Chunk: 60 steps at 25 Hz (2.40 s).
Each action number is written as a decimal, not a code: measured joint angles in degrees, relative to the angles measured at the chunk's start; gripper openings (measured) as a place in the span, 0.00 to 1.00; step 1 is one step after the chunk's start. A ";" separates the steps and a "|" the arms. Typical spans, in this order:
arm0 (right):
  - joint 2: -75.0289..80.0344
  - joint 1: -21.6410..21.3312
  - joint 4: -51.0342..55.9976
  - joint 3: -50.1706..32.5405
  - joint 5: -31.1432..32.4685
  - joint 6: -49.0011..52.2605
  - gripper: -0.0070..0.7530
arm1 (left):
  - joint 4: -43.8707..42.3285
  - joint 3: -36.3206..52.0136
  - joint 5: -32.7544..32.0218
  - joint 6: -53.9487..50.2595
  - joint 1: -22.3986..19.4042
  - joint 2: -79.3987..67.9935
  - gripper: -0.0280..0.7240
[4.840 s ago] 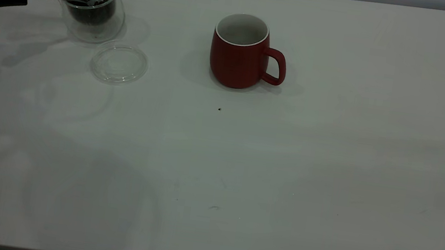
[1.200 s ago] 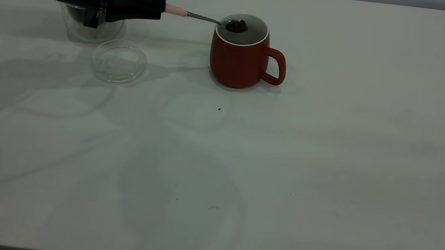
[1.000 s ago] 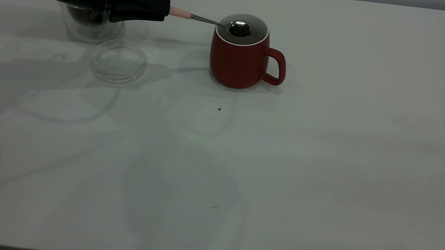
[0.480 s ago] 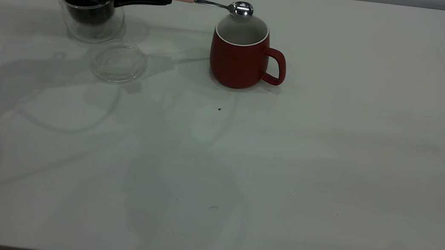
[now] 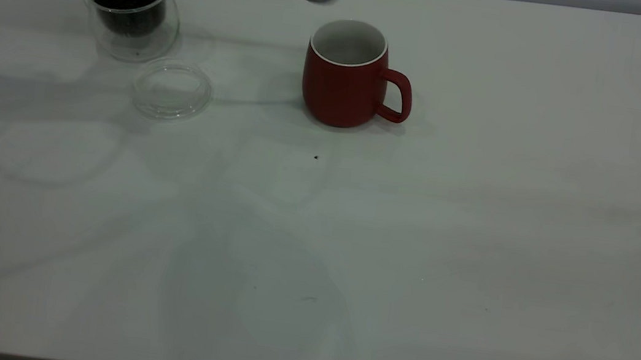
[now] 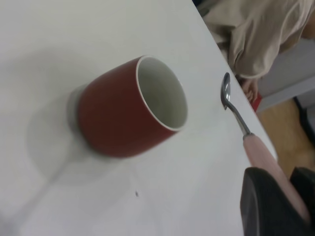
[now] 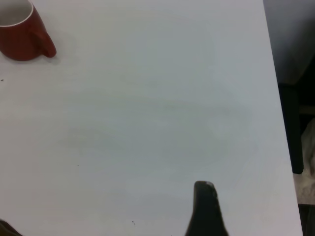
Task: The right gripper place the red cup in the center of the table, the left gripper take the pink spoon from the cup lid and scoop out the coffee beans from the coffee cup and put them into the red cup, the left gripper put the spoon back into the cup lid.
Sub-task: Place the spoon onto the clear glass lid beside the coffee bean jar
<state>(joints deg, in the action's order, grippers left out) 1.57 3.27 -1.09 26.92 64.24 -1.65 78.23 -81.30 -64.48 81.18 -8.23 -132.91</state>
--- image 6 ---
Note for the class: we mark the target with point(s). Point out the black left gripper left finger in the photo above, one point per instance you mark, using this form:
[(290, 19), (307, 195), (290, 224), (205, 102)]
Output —
[(263, 209)]

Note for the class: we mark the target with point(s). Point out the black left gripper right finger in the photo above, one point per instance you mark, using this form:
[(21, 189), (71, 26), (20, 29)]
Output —
[(306, 189)]

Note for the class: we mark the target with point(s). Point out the red ceramic mug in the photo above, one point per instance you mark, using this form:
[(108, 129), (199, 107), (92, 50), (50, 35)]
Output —
[(110, 115)]

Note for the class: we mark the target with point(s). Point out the bare person hand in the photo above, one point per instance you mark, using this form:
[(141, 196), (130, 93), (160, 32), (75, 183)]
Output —
[(251, 88)]

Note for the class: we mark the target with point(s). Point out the black chair leg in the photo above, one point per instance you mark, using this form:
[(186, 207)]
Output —
[(306, 115)]

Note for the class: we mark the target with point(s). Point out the small red object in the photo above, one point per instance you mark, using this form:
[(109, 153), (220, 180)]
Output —
[(257, 103)]

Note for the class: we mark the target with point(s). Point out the grey furniture panel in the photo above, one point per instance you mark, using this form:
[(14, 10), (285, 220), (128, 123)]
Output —
[(288, 78)]

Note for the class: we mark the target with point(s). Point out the beige clothed person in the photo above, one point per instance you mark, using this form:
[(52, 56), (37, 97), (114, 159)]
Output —
[(256, 32)]

